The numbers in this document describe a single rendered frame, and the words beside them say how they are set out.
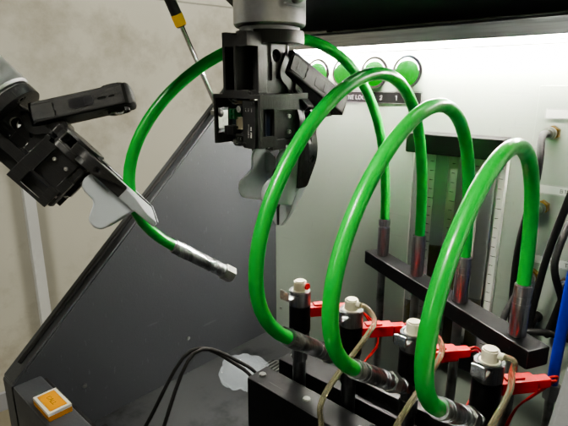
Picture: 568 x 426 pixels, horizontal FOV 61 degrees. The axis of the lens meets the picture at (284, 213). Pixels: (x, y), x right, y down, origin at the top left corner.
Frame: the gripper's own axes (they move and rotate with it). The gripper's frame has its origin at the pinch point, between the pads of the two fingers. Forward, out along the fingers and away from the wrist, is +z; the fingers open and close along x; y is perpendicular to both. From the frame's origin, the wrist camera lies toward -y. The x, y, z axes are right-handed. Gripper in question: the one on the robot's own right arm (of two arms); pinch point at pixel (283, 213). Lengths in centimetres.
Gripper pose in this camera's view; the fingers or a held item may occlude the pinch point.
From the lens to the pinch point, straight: 56.8
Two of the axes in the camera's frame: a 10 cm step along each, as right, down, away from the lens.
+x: 7.3, 1.8, -6.5
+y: -6.8, 2.0, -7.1
